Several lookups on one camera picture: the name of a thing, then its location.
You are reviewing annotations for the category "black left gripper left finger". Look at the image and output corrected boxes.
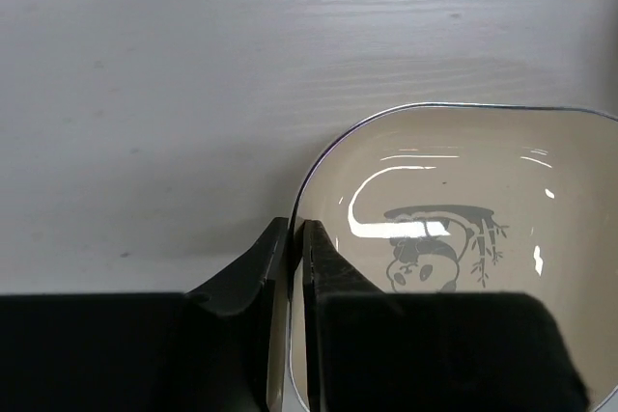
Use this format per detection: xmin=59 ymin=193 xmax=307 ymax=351
xmin=1 ymin=217 xmax=288 ymax=411

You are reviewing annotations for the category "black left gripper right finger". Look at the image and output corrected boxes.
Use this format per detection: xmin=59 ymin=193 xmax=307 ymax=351
xmin=302 ymin=221 xmax=590 ymax=411

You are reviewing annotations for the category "cream plate front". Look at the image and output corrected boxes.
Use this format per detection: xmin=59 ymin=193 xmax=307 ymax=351
xmin=290 ymin=103 xmax=617 ymax=409

